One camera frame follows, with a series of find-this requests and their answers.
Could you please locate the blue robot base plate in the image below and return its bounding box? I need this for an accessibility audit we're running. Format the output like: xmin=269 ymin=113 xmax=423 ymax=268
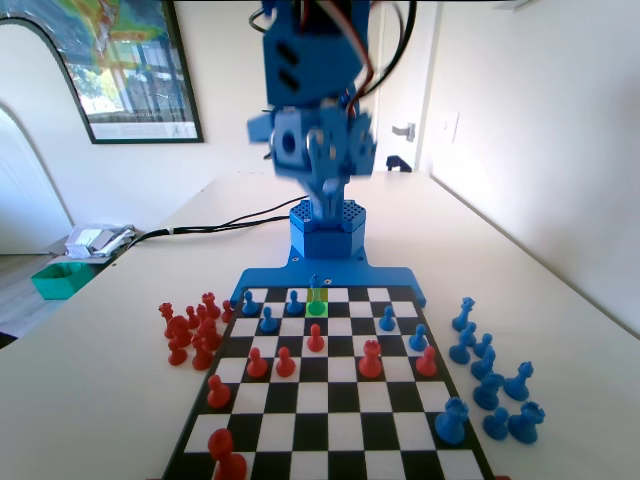
xmin=230 ymin=249 xmax=429 ymax=309

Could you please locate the black framed map poster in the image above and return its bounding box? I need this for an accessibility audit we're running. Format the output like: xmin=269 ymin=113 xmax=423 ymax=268
xmin=0 ymin=0 xmax=205 ymax=146

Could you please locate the red chess knight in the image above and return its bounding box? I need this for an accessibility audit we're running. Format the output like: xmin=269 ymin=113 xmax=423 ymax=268
xmin=199 ymin=317 xmax=223 ymax=351
xmin=164 ymin=315 xmax=193 ymax=349

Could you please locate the red queen piece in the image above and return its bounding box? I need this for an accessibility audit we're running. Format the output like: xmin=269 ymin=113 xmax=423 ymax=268
xmin=357 ymin=339 xmax=383 ymax=380

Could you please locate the green plastic bin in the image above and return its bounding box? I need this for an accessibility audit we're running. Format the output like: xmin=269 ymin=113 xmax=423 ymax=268
xmin=30 ymin=261 xmax=94 ymax=302

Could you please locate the white curved panel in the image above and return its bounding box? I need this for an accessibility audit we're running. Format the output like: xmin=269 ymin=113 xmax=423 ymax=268
xmin=0 ymin=17 xmax=96 ymax=257

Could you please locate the black table cable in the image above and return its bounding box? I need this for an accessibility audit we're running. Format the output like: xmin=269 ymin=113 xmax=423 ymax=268
xmin=113 ymin=195 xmax=314 ymax=256
xmin=113 ymin=215 xmax=292 ymax=256

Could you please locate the black and white chessboard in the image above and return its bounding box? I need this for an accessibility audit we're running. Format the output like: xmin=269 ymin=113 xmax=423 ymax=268
xmin=160 ymin=285 xmax=496 ymax=480

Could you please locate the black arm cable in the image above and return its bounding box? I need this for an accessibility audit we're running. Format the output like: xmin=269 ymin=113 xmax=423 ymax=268
xmin=248 ymin=0 xmax=419 ymax=101

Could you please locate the blue chess rook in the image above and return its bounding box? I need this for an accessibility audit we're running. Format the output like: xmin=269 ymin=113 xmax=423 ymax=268
xmin=507 ymin=401 xmax=546 ymax=445
xmin=433 ymin=397 xmax=471 ymax=446

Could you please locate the blue chess queen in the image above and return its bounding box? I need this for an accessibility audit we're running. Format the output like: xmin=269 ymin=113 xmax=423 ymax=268
xmin=451 ymin=296 xmax=477 ymax=332

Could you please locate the white door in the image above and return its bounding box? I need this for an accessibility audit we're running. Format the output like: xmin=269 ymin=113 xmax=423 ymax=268
xmin=372 ymin=0 xmax=442 ymax=173

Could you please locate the pile of papers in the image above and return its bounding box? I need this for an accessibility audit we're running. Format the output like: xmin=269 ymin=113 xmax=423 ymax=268
xmin=62 ymin=222 xmax=139 ymax=259

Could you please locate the red white servo wire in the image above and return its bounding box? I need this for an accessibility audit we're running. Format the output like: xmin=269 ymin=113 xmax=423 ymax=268
xmin=299 ymin=0 xmax=377 ymax=121

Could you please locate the white light switch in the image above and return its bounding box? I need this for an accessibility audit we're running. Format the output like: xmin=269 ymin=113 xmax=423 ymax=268
xmin=442 ymin=110 xmax=461 ymax=146

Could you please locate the blue chess king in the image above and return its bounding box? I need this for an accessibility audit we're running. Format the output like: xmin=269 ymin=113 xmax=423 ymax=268
xmin=305 ymin=273 xmax=326 ymax=317

